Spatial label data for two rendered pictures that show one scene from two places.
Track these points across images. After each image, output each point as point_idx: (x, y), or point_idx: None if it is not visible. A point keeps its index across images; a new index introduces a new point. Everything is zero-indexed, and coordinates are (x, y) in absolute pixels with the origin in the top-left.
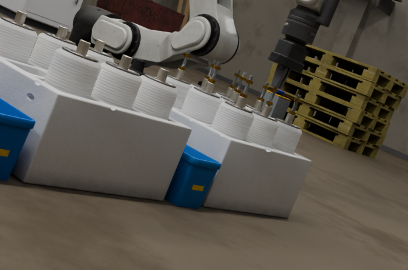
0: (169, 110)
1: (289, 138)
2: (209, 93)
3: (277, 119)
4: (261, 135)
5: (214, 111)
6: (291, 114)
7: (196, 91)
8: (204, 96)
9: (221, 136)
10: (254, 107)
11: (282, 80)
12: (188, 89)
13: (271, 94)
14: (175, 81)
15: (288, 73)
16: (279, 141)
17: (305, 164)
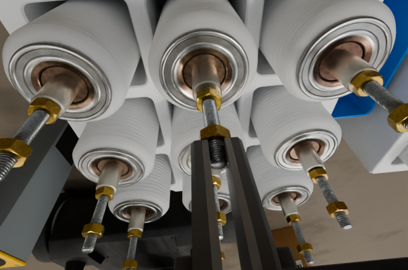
0: None
1: (87, 20)
2: (309, 147)
3: (111, 94)
4: (232, 10)
5: (299, 102)
6: (56, 99)
7: (339, 144)
8: (339, 126)
9: None
10: (121, 173)
11: (234, 172)
12: (284, 175)
13: (10, 250)
14: (311, 183)
15: (213, 235)
16: (117, 31)
17: None
